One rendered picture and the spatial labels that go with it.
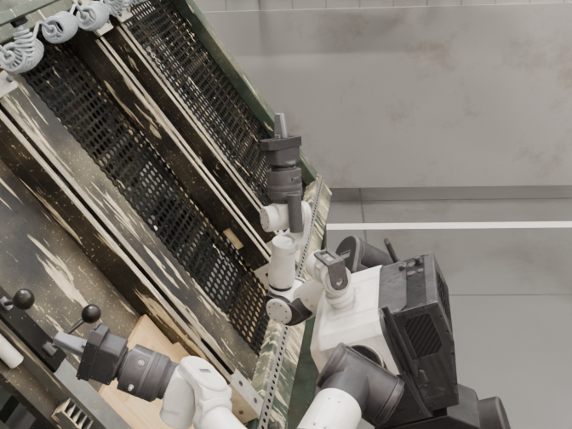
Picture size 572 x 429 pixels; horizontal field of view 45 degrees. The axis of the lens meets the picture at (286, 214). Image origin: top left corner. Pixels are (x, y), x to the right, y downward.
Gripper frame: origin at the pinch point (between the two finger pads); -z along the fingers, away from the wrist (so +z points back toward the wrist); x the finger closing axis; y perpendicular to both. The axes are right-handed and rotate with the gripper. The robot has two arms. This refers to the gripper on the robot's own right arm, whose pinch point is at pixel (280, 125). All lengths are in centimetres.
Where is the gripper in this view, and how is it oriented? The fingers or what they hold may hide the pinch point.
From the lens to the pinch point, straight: 175.3
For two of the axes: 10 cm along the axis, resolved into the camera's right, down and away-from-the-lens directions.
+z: 0.7, 9.8, 2.0
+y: -7.4, -0.8, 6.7
